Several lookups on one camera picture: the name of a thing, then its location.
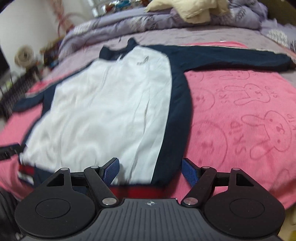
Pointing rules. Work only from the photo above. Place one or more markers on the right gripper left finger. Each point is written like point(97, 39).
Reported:
point(66, 203)

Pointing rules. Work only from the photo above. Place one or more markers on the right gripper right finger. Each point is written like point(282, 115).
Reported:
point(231, 205)

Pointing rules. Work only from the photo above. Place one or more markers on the white and navy zip jacket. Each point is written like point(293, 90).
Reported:
point(132, 103)

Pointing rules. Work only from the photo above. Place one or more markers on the pink rabbit pattern blanket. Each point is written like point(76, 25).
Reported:
point(241, 118)

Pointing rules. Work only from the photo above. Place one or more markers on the white desk fan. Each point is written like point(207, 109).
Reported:
point(24, 57)

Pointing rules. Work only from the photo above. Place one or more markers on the lilac bed sheet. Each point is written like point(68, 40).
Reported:
point(80, 50)

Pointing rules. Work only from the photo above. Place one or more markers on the purple patterned pillow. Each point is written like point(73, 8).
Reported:
point(284, 35)

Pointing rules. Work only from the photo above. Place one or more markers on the cream puffy jacket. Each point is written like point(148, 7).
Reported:
point(192, 11)

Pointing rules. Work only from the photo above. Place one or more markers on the purple leaf pattern duvet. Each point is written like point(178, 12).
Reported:
point(242, 14)

